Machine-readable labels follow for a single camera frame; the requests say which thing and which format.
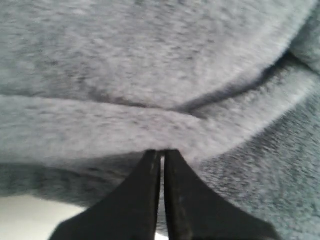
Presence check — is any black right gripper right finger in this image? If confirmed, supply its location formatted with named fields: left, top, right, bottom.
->
left=164, top=150, right=279, bottom=240

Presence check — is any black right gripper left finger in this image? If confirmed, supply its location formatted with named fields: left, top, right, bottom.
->
left=50, top=150, right=161, bottom=240

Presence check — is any grey fleece towel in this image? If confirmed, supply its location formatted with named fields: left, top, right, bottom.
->
left=0, top=0, right=320, bottom=240

